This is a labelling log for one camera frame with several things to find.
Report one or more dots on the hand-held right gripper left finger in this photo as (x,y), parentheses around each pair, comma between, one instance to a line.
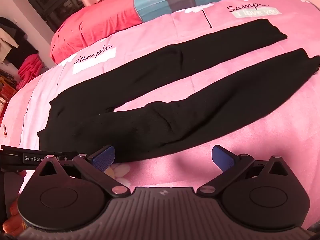
(101,155)

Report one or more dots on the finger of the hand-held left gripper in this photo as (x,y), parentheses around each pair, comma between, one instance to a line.
(67,158)

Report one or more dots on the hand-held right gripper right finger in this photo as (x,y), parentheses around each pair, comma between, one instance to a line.
(221,157)

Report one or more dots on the black pants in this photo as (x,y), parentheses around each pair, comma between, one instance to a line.
(150,75)

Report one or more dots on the person's left hand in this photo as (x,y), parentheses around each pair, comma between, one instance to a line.
(15,223)

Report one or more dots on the wooden shelf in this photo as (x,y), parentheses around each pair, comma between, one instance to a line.
(6,92)

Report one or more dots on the red knitted cloth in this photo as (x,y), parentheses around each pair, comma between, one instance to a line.
(28,68)

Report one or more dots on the pile of dark clothes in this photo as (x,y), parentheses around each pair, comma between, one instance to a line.
(12,40)

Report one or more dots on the red and blue folded quilt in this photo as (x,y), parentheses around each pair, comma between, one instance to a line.
(100,17)

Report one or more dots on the dark window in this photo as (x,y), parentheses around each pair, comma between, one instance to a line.
(55,2)

